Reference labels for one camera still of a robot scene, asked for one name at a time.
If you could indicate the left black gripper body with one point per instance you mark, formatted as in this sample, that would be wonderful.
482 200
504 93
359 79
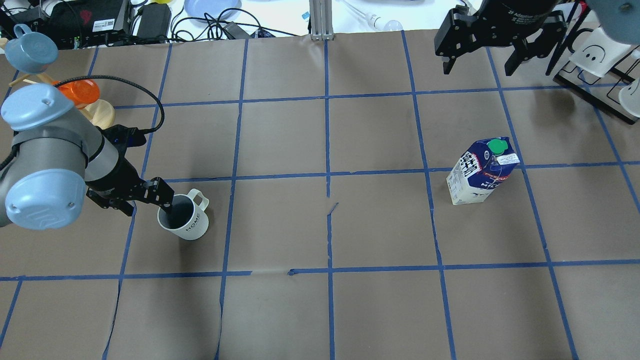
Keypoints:
118 177

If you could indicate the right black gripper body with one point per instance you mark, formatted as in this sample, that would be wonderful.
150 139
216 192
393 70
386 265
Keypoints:
517 11

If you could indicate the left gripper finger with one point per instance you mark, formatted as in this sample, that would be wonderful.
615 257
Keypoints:
124 205
162 196

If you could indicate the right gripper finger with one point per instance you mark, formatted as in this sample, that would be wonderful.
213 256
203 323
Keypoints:
523 50
453 37

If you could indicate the white HOME mug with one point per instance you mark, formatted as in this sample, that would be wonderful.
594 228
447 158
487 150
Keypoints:
187 216

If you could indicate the blue milk carton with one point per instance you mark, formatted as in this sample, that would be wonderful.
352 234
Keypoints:
481 169

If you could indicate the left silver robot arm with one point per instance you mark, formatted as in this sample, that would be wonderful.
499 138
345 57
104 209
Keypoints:
59 158

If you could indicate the white smiley mug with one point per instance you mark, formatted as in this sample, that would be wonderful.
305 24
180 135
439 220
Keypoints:
599 53

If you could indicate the wooden mug tree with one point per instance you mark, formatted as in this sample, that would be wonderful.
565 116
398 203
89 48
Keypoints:
97 112

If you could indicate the white light bulb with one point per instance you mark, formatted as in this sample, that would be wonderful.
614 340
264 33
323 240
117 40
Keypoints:
382 24

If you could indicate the orange mug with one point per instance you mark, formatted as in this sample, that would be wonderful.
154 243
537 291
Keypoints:
82 92

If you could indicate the white upturned mug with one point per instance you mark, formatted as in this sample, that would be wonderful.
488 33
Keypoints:
629 98

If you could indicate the blue mug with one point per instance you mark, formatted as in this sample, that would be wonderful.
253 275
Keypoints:
30 52

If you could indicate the black power adapter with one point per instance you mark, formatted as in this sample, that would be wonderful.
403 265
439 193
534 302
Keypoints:
153 24

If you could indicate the black electronics box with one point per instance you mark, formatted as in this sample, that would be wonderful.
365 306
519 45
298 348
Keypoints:
78 24

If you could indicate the blue plate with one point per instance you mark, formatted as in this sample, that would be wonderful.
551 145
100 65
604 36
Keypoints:
198 8

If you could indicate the black wire mug rack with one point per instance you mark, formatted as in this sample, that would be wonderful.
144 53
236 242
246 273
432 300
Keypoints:
600 92

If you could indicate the aluminium frame post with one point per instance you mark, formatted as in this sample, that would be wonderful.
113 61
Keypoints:
321 20

